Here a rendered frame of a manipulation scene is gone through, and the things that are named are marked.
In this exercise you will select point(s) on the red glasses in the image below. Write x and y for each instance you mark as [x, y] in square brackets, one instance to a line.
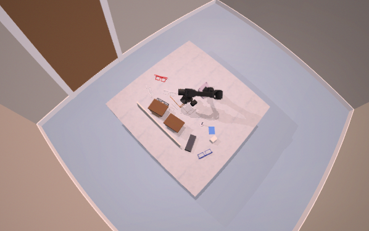
[163, 79]

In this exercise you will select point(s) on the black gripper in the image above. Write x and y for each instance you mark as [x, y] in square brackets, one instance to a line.
[193, 102]

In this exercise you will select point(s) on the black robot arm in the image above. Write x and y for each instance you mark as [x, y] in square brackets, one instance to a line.
[207, 91]

